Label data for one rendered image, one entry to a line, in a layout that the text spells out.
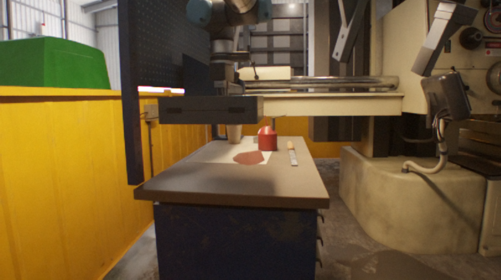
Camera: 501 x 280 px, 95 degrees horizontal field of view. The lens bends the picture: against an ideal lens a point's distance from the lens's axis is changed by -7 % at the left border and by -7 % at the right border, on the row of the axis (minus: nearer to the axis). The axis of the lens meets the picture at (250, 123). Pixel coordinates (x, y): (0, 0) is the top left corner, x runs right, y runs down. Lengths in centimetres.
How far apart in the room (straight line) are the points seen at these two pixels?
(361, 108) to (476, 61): 80
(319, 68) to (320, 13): 50
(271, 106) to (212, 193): 141
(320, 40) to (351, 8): 210
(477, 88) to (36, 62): 383
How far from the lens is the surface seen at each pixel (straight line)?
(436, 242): 240
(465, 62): 215
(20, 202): 134
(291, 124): 415
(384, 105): 217
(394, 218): 227
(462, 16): 44
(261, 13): 66
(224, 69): 74
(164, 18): 96
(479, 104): 222
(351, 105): 208
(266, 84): 203
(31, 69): 334
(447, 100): 144
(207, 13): 69
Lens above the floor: 119
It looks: 6 degrees down
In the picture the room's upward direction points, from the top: 1 degrees counter-clockwise
